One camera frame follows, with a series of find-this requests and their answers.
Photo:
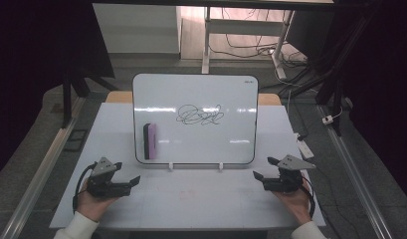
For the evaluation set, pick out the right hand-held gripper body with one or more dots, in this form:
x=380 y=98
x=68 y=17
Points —
x=284 y=181

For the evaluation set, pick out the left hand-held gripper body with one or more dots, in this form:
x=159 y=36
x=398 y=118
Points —
x=104 y=187

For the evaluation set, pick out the purple and black whiteboard eraser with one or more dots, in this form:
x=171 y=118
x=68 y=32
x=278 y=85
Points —
x=152 y=141

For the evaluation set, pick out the white whiteboard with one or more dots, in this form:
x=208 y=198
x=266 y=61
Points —
x=197 y=139

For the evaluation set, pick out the person's left hand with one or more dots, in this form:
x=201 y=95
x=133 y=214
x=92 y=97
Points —
x=93 y=205

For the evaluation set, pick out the person's right hand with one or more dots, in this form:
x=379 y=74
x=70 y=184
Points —
x=295 y=204

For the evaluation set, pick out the white power strip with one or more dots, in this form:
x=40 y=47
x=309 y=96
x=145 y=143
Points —
x=305 y=148

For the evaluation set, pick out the white whiteboard stand clip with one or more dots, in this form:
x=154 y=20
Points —
x=221 y=166
x=170 y=166

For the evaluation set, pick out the small white plug adapter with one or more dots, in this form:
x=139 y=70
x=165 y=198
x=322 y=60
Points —
x=327 y=119

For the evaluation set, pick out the black metal stand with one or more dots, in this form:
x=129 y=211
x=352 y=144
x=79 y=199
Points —
x=337 y=76
x=67 y=99

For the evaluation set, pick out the dark curtain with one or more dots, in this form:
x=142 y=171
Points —
x=386 y=83
x=25 y=66

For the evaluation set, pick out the black rectangular floor frame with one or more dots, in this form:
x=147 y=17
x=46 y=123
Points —
x=66 y=146

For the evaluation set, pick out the metal floor rail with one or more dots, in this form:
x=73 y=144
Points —
x=353 y=179
x=41 y=172

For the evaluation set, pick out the white desk frame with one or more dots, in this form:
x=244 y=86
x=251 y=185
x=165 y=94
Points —
x=244 y=27

